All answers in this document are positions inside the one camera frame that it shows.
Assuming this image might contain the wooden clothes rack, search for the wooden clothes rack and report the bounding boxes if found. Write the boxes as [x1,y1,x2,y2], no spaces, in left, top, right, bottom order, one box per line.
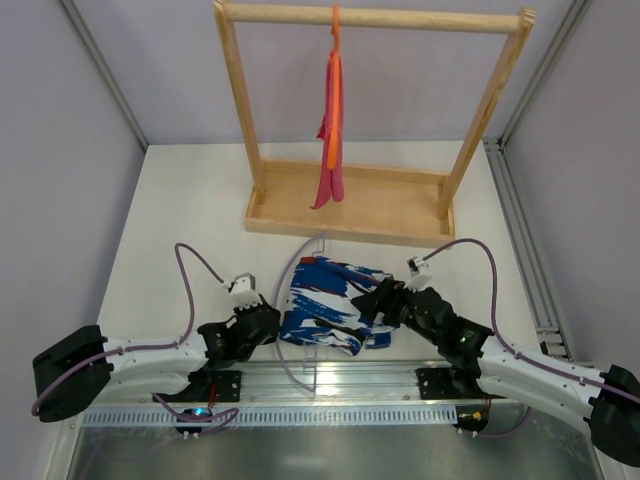
[213,1,536,247]

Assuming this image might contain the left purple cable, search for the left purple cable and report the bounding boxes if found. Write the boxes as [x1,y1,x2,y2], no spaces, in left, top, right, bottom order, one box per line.
[30,242,241,436]

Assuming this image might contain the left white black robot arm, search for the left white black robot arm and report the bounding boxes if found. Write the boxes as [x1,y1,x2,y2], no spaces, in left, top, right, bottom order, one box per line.
[32,274,280,423]

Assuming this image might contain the pink garment on hanger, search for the pink garment on hanger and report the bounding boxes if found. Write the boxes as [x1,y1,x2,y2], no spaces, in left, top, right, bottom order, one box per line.
[312,60,345,210]

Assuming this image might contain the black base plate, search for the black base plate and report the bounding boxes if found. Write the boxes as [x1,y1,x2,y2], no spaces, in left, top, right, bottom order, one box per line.
[415,367,497,400]
[159,370,242,403]

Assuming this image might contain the black connector board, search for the black connector board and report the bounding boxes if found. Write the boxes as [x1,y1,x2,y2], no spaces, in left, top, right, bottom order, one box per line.
[453,411,490,436]
[175,407,213,436]

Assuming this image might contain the right black connector board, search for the right black connector board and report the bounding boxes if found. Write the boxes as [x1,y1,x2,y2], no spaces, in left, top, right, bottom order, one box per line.
[453,411,490,436]

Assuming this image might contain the aluminium front rail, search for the aluminium front rail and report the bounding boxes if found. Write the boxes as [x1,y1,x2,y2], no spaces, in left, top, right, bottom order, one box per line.
[58,360,608,407]

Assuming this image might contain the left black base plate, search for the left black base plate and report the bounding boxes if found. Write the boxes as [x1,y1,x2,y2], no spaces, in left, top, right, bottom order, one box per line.
[159,370,242,403]

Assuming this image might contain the blue white patterned trousers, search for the blue white patterned trousers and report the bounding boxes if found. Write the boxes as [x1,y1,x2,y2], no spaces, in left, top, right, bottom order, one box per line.
[280,256,395,357]

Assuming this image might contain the slotted grey cable duct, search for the slotted grey cable duct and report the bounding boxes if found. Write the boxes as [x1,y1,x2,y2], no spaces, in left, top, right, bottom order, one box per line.
[81,404,458,428]

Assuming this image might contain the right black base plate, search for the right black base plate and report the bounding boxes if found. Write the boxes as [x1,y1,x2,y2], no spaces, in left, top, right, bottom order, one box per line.
[415,367,497,400]

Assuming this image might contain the purple cable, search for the purple cable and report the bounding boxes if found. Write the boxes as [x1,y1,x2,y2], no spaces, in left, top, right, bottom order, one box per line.
[30,242,241,436]
[419,237,640,440]

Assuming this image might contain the orange plastic hanger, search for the orange plastic hanger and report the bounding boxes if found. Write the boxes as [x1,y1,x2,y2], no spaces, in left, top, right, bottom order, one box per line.
[327,3,341,171]

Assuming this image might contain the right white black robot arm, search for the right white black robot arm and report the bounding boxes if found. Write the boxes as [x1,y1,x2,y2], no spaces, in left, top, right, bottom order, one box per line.
[352,275,639,467]

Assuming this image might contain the right aluminium side rail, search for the right aluminium side rail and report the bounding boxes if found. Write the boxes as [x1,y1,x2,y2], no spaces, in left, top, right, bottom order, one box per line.
[483,138,573,362]

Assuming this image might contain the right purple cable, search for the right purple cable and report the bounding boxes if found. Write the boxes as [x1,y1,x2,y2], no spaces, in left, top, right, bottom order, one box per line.
[419,237,640,440]

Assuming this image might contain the left black connector board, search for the left black connector board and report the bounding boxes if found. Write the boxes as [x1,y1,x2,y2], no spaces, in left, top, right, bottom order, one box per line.
[175,407,213,436]

